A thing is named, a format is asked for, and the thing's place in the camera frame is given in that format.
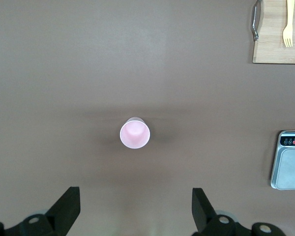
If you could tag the yellow plastic fork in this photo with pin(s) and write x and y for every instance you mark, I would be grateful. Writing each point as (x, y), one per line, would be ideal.
(288, 32)

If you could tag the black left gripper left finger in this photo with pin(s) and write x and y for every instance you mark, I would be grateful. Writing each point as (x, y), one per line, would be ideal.
(51, 221)

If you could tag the pink plastic cup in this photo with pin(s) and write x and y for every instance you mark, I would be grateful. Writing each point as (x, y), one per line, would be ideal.
(134, 135)

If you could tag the silver digital kitchen scale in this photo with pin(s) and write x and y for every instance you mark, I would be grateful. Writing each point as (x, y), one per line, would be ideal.
(291, 167)

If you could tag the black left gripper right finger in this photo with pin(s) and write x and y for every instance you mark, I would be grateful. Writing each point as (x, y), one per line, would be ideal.
(211, 223)

